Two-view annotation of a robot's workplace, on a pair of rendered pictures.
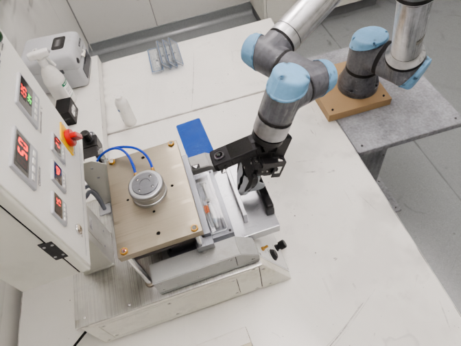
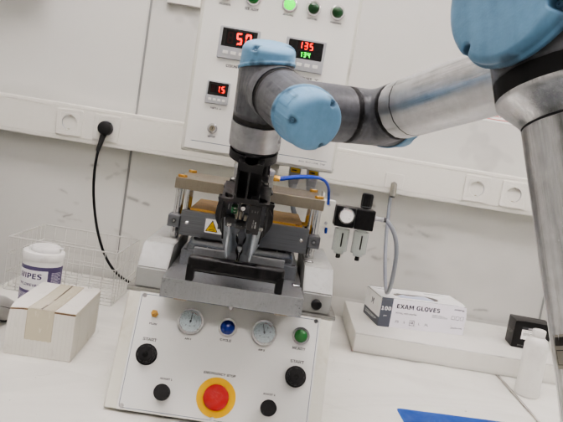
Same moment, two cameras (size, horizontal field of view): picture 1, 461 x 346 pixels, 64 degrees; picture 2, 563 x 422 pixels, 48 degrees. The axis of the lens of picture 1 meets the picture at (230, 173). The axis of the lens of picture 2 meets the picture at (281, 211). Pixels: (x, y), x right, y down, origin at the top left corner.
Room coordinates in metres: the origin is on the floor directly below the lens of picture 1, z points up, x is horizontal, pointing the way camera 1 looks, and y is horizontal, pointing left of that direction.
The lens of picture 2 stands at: (0.68, -1.02, 1.20)
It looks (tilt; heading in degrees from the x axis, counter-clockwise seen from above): 6 degrees down; 96
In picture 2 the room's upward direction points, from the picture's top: 9 degrees clockwise
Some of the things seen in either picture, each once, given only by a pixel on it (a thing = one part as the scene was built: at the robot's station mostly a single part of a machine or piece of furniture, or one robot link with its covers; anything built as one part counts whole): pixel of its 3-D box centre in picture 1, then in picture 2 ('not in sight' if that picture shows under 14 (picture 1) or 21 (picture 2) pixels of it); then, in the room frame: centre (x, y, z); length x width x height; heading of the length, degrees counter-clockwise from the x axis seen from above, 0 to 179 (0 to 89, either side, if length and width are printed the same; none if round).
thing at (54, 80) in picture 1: (53, 77); not in sight; (1.29, 0.61, 0.92); 0.09 x 0.08 x 0.25; 99
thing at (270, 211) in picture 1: (260, 187); (235, 274); (0.53, -0.07, 0.99); 0.15 x 0.02 x 0.04; 8
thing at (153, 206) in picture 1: (138, 195); (260, 198); (0.51, 0.22, 1.08); 0.31 x 0.24 x 0.13; 8
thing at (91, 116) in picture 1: (68, 127); (510, 350); (1.16, 0.61, 0.77); 0.84 x 0.30 x 0.04; 6
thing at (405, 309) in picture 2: not in sight; (414, 309); (0.90, 0.60, 0.83); 0.23 x 0.12 x 0.07; 16
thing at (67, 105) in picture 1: (66, 112); (528, 332); (1.18, 0.59, 0.83); 0.09 x 0.06 x 0.07; 1
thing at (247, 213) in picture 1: (210, 207); (238, 267); (0.51, 0.07, 0.97); 0.30 x 0.22 x 0.08; 98
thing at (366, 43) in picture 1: (368, 49); not in sight; (1.02, -0.55, 0.95); 0.13 x 0.12 x 0.14; 36
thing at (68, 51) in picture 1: (57, 62); not in sight; (1.46, 0.64, 0.88); 0.25 x 0.20 x 0.17; 90
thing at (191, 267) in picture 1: (206, 262); (164, 253); (0.37, 0.10, 0.97); 0.25 x 0.05 x 0.07; 98
